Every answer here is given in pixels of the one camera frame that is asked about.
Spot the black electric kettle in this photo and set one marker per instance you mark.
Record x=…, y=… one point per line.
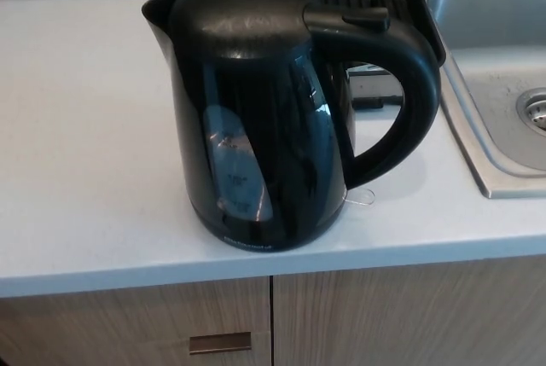
x=273, y=127

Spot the stainless steel sink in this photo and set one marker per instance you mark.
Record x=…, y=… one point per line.
x=482, y=42

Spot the wood grain drawer front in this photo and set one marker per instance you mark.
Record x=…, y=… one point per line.
x=106, y=319

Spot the metal sink drain strainer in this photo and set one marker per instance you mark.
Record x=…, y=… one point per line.
x=535, y=112

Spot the wood grain cabinet door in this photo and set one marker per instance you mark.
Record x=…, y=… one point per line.
x=405, y=319

